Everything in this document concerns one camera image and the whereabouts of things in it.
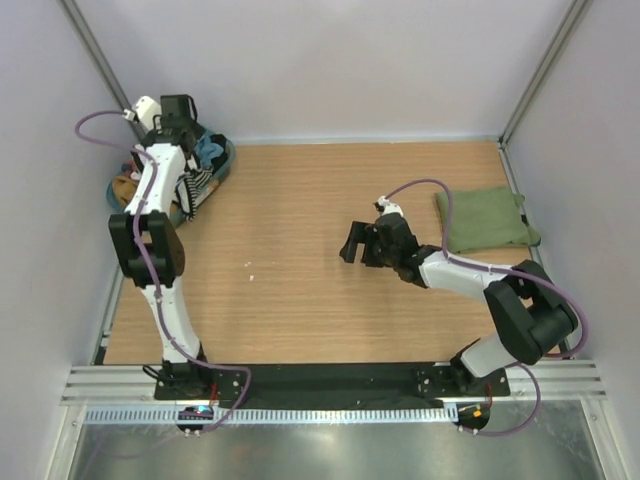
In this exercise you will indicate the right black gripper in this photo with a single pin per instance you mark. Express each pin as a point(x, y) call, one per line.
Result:
point(365, 233)

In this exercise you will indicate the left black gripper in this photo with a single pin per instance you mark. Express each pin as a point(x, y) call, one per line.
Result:
point(196, 130)

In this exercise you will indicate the green motorcycle tank top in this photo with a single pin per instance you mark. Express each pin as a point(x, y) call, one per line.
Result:
point(489, 219)

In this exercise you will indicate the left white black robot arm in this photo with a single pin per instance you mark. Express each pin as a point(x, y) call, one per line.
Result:
point(147, 245)

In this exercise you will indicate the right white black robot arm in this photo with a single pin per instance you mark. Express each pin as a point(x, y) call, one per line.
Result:
point(529, 315)

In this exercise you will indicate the teal blue garment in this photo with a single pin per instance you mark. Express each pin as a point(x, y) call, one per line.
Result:
point(212, 150)

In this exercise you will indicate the narrow striped garment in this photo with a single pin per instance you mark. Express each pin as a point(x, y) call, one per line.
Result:
point(192, 189)

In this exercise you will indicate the mustard yellow garment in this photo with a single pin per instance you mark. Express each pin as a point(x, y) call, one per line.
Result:
point(122, 190)

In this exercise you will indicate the teal laundry basket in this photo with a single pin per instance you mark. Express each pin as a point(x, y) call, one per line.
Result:
point(130, 168)

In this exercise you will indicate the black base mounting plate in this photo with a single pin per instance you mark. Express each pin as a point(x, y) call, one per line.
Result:
point(351, 386)

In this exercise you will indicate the left aluminium corner post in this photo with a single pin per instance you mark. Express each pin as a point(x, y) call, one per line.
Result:
point(88, 40)

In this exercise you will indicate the aluminium corner post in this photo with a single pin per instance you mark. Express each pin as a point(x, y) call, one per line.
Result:
point(88, 40)
point(553, 52)

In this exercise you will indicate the perforated white cable duct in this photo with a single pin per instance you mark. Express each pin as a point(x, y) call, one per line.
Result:
point(194, 415)

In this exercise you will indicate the aluminium front rail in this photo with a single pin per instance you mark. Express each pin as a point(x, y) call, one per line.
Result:
point(553, 379)

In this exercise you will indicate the right aluminium corner post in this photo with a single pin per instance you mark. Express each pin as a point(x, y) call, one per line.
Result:
point(553, 52)

